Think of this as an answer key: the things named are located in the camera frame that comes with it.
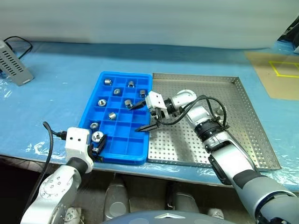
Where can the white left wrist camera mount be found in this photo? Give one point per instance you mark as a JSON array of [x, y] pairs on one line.
[[77, 140]]

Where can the black angular object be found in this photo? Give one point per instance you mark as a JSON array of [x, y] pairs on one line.
[[290, 32]]

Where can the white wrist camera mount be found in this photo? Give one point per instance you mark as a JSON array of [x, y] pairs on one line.
[[77, 140], [154, 99]]

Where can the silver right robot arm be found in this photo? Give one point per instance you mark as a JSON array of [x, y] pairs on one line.
[[233, 154]]

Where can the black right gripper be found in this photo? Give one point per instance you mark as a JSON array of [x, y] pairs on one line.
[[158, 114]]

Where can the grey rounded shape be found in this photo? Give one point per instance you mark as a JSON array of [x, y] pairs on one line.
[[116, 200], [74, 215], [216, 213], [184, 201]]

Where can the small metal roller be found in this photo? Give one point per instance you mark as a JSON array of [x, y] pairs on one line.
[[102, 102], [96, 136], [142, 93], [107, 82], [131, 84], [116, 91], [128, 103], [112, 115], [94, 126]]

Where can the blue-grey robot torso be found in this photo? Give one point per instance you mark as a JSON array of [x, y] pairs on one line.
[[168, 218]]

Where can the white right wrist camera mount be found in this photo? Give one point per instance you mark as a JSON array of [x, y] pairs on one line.
[[154, 99]]

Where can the brown cardboard sheet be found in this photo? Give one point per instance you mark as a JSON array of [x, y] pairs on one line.
[[280, 86]]

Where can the grey vented metal box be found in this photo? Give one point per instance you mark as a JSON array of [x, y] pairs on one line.
[[11, 65]]

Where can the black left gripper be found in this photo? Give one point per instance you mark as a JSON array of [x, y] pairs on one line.
[[97, 156]]

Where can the blue plastic compartment tray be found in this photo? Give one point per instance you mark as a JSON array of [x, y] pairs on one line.
[[121, 144]]

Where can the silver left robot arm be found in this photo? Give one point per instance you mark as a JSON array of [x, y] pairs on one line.
[[56, 186]]

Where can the perforated steel tray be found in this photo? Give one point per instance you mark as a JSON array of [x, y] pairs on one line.
[[177, 144]]

